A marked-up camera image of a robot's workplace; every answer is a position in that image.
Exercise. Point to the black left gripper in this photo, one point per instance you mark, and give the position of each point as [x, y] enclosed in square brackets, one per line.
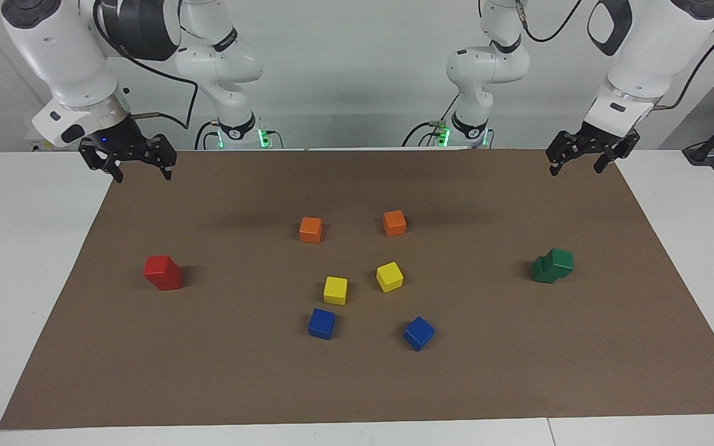
[599, 135]

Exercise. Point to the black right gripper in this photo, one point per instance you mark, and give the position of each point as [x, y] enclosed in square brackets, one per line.
[123, 139]

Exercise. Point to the green wooden cube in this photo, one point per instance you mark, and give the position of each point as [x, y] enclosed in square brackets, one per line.
[542, 271]
[561, 260]

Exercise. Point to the red wooden cube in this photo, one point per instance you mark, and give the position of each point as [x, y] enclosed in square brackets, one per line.
[157, 265]
[171, 282]

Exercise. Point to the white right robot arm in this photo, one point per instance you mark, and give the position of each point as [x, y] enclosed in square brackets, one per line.
[53, 49]

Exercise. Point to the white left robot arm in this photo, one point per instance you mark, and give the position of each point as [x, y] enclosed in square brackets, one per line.
[654, 49]

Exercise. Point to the orange wooden cube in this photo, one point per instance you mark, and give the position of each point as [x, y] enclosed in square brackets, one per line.
[310, 229]
[394, 223]

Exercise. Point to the yellow wooden cube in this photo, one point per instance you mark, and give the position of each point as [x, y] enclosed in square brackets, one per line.
[389, 276]
[335, 290]

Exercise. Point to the blue wooden cube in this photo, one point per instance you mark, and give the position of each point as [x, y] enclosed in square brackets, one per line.
[419, 333]
[321, 323]

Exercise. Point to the brown table mat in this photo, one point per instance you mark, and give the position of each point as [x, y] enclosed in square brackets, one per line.
[357, 384]

